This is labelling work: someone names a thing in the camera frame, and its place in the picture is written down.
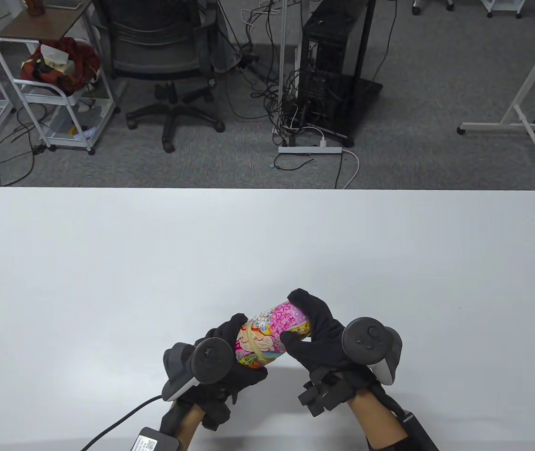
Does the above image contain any white power strip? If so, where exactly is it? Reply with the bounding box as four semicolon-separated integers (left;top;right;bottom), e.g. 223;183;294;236
278;146;343;155

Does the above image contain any black computer tower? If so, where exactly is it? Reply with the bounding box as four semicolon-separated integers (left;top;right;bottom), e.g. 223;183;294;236
291;0;384;147

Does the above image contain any dark grey tracking controller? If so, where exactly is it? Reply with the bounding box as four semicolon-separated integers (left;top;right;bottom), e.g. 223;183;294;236
342;318;403;386
163;339;235;402

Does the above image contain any white vertical pole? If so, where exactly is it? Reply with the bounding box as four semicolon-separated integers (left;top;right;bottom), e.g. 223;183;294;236
278;0;289;146

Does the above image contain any person's right hand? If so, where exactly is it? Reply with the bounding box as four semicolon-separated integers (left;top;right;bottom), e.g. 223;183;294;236
280;288;399;418

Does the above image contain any red patterned bag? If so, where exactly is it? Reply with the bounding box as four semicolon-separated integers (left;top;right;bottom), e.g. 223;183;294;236
20;38;101;93

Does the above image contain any person's left hand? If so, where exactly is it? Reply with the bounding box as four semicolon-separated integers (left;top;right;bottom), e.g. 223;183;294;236
162;314;268;430

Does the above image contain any black office chair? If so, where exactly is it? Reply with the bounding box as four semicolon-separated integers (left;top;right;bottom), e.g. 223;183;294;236
93;0;225;153

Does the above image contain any person's right forearm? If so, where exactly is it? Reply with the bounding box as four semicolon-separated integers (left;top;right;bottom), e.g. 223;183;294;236
347;390;409;449

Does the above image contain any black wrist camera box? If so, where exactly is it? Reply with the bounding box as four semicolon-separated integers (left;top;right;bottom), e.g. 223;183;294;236
131;427;182;451
366;409;439;451

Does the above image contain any white rolling cart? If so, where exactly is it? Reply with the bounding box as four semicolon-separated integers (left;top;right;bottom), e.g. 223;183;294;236
0;37;121;156

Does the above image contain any black wrist box cable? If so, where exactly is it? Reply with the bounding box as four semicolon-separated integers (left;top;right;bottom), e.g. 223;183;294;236
79;395;164;451

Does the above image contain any person's left forearm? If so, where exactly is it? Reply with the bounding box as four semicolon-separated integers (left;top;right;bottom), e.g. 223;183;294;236
173;404;204;444

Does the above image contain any white tissue paper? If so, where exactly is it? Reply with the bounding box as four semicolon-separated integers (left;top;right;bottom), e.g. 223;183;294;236
39;44;70;71

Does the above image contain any large pink Russian doll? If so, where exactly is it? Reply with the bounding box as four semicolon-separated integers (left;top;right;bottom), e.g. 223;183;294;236
235;302;312;368

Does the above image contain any brown wooden side table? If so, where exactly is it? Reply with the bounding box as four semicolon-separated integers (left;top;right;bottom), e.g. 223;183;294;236
0;0;94;40

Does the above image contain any white power cable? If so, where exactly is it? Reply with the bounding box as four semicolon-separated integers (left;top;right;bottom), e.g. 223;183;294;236
341;148;361;188

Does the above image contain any whiteboard on white stand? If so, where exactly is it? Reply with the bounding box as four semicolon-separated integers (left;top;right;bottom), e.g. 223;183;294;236
457;9;535;193

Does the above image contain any tangle of black cables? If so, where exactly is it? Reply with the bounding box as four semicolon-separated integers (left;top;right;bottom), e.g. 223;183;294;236
220;0;306;147

